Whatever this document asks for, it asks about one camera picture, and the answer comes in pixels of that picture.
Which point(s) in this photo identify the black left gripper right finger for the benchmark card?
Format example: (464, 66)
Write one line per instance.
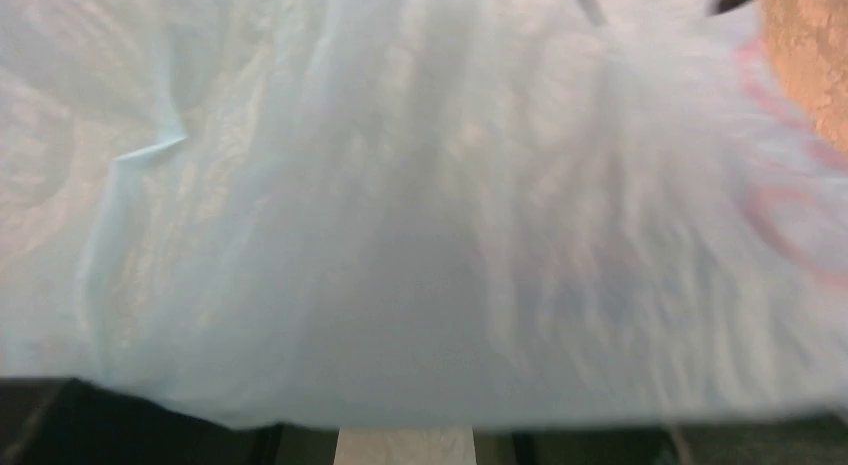
(819, 439)

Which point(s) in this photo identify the light blue plastic bag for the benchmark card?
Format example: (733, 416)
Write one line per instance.
(394, 213)

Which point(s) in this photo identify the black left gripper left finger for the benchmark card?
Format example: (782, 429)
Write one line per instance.
(55, 422)

